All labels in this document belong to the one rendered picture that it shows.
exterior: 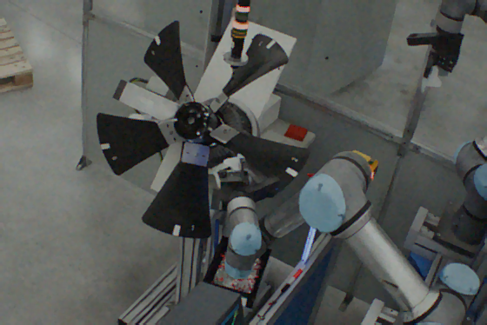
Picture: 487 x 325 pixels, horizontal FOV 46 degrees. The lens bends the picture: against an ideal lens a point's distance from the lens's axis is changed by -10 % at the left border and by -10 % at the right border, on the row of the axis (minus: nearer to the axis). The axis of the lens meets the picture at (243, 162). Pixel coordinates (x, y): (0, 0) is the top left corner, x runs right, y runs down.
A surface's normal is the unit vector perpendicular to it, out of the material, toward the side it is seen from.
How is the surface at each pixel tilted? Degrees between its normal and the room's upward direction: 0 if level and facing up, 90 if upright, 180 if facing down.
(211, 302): 15
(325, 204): 86
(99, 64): 90
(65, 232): 0
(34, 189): 0
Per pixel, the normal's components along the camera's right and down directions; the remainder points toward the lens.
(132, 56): -0.51, 0.47
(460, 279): 0.20, -0.84
